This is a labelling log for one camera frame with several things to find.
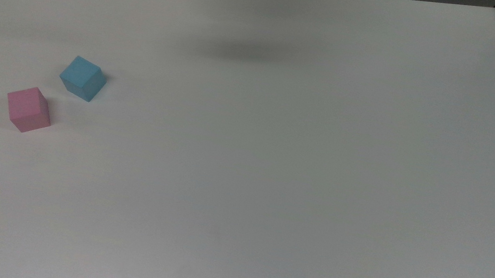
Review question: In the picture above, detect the pink cube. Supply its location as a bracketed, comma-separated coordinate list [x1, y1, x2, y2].
[3, 83, 56, 137]

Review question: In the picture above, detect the blue cube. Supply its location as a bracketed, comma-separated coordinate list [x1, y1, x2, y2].
[56, 54, 110, 105]

